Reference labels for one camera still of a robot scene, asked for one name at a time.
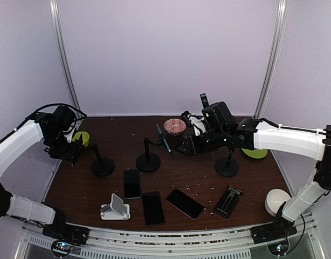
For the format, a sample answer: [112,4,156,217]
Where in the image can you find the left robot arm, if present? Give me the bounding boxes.
[0,103,87,240]

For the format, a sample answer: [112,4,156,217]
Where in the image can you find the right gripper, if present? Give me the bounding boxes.
[175,127,229,157]

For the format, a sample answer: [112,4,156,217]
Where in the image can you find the black folding phone stand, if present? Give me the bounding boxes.
[213,185,243,219]

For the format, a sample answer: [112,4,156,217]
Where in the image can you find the green plate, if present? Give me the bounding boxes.
[242,148,268,159]

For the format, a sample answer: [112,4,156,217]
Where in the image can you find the green bowl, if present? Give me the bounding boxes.
[72,131,90,149]

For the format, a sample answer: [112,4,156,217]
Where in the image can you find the front aluminium rail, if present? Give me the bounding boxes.
[12,215,328,258]

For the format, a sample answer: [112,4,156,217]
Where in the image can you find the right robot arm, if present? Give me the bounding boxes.
[176,99,331,238]

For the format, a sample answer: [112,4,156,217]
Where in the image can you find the pink smartphone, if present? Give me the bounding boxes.
[166,189,204,220]

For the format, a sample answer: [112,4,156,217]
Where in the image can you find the left aluminium frame post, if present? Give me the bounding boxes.
[49,0,80,109]

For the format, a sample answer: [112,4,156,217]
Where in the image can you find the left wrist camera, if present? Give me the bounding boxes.
[62,119,83,143]

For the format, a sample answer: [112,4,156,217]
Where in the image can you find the white bowl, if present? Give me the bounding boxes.
[265,189,291,217]

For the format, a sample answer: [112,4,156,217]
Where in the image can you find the red patterned bowl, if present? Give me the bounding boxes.
[163,118,187,136]

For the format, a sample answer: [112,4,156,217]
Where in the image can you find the white folding phone stand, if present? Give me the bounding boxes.
[100,193,130,220]

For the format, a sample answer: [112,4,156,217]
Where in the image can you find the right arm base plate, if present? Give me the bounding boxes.
[250,223,297,244]

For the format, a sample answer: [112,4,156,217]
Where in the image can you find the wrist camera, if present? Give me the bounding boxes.
[62,119,83,143]
[181,111,208,136]

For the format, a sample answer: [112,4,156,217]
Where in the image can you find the black stand with pink phone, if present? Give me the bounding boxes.
[199,93,209,108]

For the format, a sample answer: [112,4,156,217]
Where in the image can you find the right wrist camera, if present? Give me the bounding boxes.
[181,111,208,136]

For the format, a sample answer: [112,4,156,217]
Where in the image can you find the black stand with teal phone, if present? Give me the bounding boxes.
[136,138,161,173]

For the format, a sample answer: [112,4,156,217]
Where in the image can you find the right aluminium frame post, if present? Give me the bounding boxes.
[253,0,288,119]

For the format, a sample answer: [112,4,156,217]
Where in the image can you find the grey smartphone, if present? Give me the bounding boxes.
[123,169,142,199]

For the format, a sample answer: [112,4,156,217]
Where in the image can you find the blue smartphone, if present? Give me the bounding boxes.
[142,192,165,226]

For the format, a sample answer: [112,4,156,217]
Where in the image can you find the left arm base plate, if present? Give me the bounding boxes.
[42,224,89,246]

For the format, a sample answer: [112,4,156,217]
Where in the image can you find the black gooseneck stand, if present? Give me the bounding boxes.
[90,144,115,178]
[215,147,239,177]

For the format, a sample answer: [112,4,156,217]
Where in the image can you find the teal smartphone on stand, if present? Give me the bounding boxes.
[156,124,175,158]

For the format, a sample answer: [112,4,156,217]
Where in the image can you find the aluminium frame post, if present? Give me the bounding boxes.
[253,0,288,119]
[49,0,80,109]

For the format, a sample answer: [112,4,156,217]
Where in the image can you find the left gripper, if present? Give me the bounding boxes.
[46,129,80,162]

